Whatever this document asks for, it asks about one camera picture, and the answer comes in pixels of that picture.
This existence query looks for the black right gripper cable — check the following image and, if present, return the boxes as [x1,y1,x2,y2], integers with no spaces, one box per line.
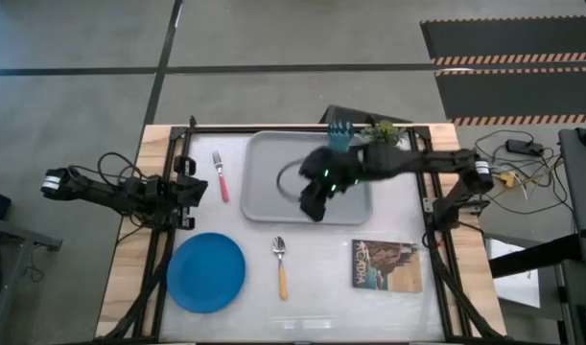
[275,159,307,204]

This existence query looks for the spoon with orange handle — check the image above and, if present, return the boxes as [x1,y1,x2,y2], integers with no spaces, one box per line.
[271,236,290,302]

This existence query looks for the black hazard-striped floor mat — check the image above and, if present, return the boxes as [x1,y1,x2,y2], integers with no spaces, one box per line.
[434,66,586,127]
[419,15,586,67]

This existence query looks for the black diagonal beam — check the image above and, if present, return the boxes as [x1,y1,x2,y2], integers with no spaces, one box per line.
[487,233,584,280]

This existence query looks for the blue ribbed plastic cup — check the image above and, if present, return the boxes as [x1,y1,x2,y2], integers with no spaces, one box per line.
[327,120,356,153]

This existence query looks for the grey metal bench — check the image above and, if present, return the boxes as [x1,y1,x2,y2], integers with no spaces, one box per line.
[0,214,63,345]

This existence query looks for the grey side desk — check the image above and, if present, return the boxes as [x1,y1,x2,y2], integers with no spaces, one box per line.
[557,125,586,269]

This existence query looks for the Acadia picture book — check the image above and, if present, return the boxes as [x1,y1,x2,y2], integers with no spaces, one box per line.
[351,239,424,294]

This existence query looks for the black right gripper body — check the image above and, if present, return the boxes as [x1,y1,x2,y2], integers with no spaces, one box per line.
[298,146,366,194]

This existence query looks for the fork with red handle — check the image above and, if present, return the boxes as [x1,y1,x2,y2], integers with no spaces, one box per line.
[211,149,230,203]

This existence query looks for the black stand base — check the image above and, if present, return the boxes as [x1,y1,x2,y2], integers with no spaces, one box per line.
[318,103,413,127]

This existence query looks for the white paper sheet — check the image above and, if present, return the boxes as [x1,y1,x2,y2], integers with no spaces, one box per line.
[483,238,542,310]

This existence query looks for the white table mat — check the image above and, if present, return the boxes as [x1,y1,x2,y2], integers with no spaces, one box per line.
[158,131,447,342]

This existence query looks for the black aluminium table frame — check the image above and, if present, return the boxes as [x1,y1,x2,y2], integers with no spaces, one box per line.
[95,114,507,344]

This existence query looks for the small green potted plant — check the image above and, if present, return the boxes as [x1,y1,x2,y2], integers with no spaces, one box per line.
[360,121,407,147]

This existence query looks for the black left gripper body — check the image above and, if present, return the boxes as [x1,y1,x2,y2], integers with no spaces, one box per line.
[169,174,210,211]

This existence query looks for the blue round plate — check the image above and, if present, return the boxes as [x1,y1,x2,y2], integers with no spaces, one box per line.
[166,232,247,315]

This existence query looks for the grey plastic tray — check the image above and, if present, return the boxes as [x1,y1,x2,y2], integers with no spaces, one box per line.
[239,129,373,225]

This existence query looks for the black floor cable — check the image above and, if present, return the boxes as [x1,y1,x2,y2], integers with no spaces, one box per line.
[473,128,577,217]

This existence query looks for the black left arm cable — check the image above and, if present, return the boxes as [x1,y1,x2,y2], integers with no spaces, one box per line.
[67,151,146,189]

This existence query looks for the black power adapter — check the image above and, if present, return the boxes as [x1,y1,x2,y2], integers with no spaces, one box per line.
[505,138,545,156]

